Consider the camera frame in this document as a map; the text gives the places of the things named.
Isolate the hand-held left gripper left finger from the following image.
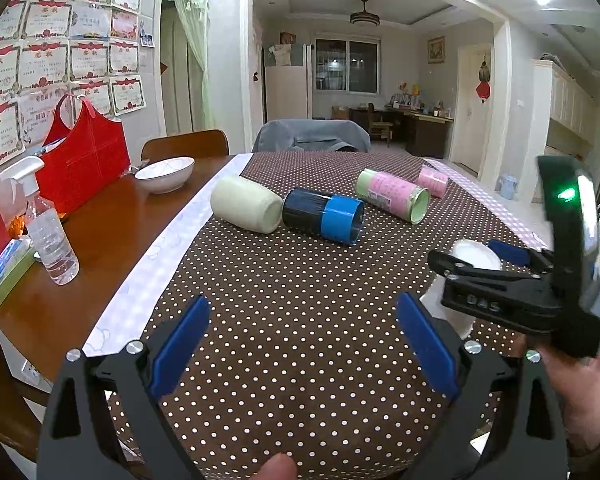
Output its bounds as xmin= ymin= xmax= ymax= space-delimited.
xmin=37 ymin=295 xmax=212 ymax=480

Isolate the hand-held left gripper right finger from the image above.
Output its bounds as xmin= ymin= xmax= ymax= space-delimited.
xmin=396 ymin=291 xmax=569 ymax=480

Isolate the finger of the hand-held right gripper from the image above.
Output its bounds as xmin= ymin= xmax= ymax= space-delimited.
xmin=486 ymin=239 xmax=556 ymax=274
xmin=426 ymin=249 xmax=537 ymax=287

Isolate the white cup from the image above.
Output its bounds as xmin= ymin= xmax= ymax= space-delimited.
xmin=422 ymin=238 xmax=504 ymax=339

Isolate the person's right forearm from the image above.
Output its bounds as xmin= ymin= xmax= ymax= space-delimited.
xmin=562 ymin=395 xmax=600 ymax=480

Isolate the small pink cup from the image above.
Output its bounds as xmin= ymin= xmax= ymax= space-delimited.
xmin=414 ymin=166 xmax=450 ymax=199

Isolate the green and pink cup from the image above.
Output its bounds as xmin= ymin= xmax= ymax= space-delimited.
xmin=355 ymin=168 xmax=431 ymax=225

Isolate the black and blue cup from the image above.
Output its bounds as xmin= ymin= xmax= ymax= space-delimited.
xmin=282 ymin=188 xmax=366 ymax=246

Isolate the cream cup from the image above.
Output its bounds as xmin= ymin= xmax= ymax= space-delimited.
xmin=209 ymin=174 xmax=285 ymax=235

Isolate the person's right hand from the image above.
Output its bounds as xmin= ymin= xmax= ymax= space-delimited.
xmin=511 ymin=333 xmax=600 ymax=451

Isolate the person's left hand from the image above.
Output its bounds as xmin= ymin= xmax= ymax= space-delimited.
xmin=257 ymin=452 xmax=299 ymax=480

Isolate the blue plastic jug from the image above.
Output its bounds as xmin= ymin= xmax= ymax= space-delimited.
xmin=498 ymin=173 xmax=520 ymax=202

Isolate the brown polka dot tablecloth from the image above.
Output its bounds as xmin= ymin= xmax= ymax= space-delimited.
xmin=82 ymin=152 xmax=551 ymax=480

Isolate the dark wooden desk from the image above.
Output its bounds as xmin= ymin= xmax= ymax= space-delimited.
xmin=389 ymin=106 xmax=455 ymax=159

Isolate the white door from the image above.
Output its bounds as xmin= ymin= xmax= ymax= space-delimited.
xmin=456 ymin=44 xmax=494 ymax=167

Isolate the wooden desk chair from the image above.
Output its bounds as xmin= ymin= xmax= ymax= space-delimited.
xmin=366 ymin=102 xmax=396 ymax=148

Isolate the clear spray bottle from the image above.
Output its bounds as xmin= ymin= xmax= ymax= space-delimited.
xmin=0 ymin=156 xmax=80 ymax=286

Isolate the white bowl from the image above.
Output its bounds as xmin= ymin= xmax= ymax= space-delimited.
xmin=134 ymin=156 xmax=196 ymax=195

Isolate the green tissue box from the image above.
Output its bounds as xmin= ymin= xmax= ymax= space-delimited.
xmin=0 ymin=236 xmax=37 ymax=309

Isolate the grey covered chair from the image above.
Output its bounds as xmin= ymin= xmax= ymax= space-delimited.
xmin=252 ymin=118 xmax=372 ymax=154

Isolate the red bag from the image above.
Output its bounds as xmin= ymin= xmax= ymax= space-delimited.
xmin=34 ymin=93 xmax=132 ymax=216

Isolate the small framed picture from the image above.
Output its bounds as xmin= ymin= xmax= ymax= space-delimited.
xmin=426 ymin=35 xmax=446 ymax=65

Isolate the window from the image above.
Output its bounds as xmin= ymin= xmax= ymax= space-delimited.
xmin=314 ymin=37 xmax=382 ymax=95

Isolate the white refrigerator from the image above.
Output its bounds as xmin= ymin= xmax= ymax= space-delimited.
xmin=264 ymin=43 xmax=314 ymax=122

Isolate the ceiling lamp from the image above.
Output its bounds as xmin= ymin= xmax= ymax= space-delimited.
xmin=349 ymin=0 xmax=381 ymax=27

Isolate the green curtain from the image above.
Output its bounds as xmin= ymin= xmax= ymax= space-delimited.
xmin=162 ymin=0 xmax=215 ymax=134

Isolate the white wall socket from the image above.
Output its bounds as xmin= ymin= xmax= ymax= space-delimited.
xmin=21 ymin=359 xmax=54 ymax=392

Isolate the white wall cabinet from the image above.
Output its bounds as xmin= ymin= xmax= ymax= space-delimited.
xmin=531 ymin=56 xmax=599 ymax=162

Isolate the wall of award certificates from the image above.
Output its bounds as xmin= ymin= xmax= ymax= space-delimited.
xmin=0 ymin=0 xmax=147 ymax=173

